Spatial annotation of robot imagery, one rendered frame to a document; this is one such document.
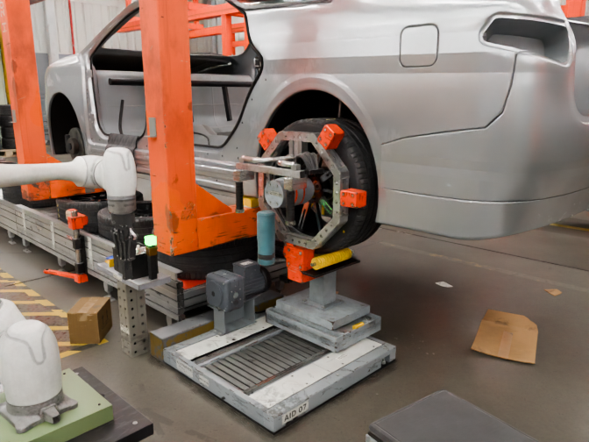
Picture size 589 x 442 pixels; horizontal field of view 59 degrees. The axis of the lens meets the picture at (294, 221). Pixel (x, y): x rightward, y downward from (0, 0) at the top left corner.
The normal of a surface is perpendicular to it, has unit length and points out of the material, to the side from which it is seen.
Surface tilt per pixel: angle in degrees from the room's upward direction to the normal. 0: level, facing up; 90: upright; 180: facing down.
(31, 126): 90
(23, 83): 90
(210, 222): 90
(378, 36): 90
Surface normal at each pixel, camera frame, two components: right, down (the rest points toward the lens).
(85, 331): 0.03, 0.23
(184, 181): 0.71, 0.17
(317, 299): -0.70, 0.17
